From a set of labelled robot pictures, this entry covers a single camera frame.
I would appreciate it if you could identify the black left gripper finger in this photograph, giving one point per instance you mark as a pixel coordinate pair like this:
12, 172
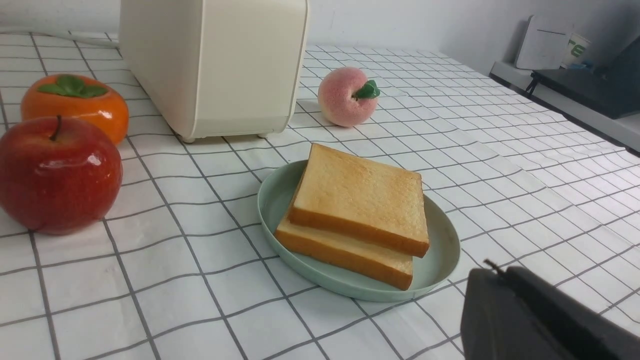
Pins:
513, 314

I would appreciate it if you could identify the toast slice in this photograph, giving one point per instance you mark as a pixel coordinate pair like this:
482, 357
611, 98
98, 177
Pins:
371, 260
364, 199

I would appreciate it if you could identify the black device on shelf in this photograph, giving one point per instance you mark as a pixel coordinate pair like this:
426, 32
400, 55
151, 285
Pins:
613, 91

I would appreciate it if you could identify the light green plate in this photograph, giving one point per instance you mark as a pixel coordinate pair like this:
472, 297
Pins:
273, 198

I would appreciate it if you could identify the white box on shelf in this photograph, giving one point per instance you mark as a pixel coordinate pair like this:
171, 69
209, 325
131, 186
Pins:
544, 43

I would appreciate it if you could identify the pink fuzzy peach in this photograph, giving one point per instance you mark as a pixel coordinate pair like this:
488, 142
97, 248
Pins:
347, 97

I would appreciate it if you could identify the white checkered tablecloth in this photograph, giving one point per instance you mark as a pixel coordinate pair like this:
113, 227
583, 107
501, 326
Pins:
180, 269

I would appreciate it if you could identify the cream white toaster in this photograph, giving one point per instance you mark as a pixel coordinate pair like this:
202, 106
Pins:
217, 68

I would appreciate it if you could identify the red apple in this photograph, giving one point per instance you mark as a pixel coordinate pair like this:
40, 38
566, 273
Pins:
58, 175

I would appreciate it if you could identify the orange persimmon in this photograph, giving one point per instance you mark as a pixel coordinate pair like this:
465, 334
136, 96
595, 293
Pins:
81, 97

